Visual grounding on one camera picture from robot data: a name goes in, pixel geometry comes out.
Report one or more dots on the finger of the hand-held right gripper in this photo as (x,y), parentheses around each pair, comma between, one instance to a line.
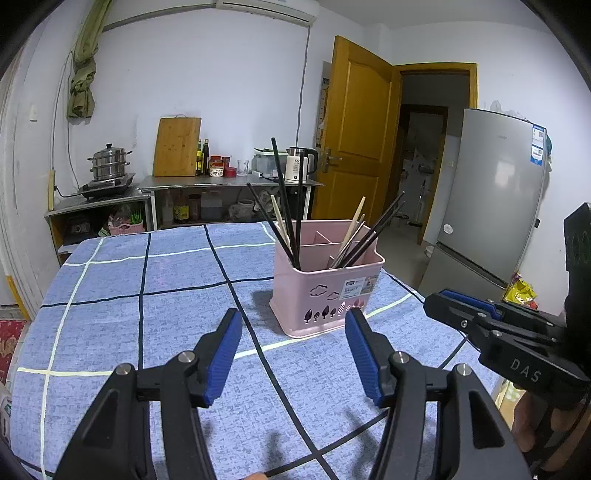
(448,311)
(466,300)

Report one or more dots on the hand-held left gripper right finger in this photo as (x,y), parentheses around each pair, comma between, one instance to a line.
(364,355)

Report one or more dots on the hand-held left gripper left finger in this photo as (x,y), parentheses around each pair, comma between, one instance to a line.
(221,355)

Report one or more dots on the pink plastic utensil holder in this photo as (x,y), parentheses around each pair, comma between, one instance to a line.
(295,300)

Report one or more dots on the person's right hand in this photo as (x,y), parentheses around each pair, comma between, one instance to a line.
(526,420)

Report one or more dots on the yellow snack bag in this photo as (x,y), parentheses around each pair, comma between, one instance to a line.
(521,293)

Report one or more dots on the mop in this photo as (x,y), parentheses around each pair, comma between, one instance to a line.
(415,223)

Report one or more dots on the silver refrigerator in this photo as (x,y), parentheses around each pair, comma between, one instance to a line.
(489,184)

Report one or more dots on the blue checked tablecloth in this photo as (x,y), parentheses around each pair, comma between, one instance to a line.
(101,323)

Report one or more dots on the grey plastic jug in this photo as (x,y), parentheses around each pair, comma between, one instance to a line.
(211,207)

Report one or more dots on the white plastic bag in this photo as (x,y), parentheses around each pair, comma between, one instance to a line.
(251,207)

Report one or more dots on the brown bottle yellow label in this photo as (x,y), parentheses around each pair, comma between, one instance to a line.
(181,210)

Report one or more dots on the pink plastic basket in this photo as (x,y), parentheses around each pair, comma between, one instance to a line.
(124,228)

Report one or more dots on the long steel counter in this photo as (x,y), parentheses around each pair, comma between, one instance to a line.
(184,181)

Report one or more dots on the small red can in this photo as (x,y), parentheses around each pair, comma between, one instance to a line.
(230,172)

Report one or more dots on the white jar red lid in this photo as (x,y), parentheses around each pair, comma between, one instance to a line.
(216,168)

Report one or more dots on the clear glass cup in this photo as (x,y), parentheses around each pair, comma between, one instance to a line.
(243,168)

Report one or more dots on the dark oil bottle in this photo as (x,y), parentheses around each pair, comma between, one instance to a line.
(199,161)
(206,161)

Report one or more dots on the steel stove cabinet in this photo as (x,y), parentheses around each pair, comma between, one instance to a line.
(92,205)

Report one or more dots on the white plastic storage box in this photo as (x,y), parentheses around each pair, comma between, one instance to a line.
(265,161)

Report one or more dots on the white electric kettle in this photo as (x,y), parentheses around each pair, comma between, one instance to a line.
(293,168)

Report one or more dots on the wooden cutting board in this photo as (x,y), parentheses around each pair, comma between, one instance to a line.
(178,147)

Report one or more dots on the red patterned rug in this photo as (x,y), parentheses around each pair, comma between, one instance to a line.
(9,346)

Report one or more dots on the yellow wooden door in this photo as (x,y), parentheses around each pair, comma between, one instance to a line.
(355,115)

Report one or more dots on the yellow corner guard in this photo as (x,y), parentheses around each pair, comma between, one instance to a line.
(14,290)

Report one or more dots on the steel steamer pot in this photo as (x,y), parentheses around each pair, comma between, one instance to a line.
(110,164)

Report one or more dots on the yellowed power strip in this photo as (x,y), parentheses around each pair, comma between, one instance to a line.
(51,189)

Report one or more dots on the green tied curtain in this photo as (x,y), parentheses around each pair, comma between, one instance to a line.
(83,87)

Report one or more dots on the white air conditioner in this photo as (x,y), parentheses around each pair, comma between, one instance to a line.
(268,9)

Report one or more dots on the white sliding door frame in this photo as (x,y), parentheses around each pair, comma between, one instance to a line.
(21,230)

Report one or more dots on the white wall switch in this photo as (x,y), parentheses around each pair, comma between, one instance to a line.
(33,113)

